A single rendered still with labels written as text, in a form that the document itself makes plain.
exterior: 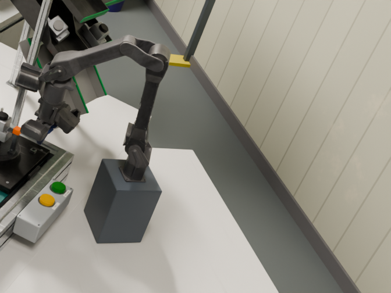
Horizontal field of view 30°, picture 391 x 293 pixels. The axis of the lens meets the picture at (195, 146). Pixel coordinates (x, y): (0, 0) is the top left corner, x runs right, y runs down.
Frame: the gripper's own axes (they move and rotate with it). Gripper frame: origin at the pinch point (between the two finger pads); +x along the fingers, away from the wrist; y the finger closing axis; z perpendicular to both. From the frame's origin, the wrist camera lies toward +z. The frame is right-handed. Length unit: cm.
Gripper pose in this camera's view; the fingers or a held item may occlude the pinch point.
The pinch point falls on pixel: (42, 134)
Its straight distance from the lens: 203.9
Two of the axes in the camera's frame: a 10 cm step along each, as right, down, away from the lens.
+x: -3.4, 7.9, 5.1
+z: 9.0, 4.3, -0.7
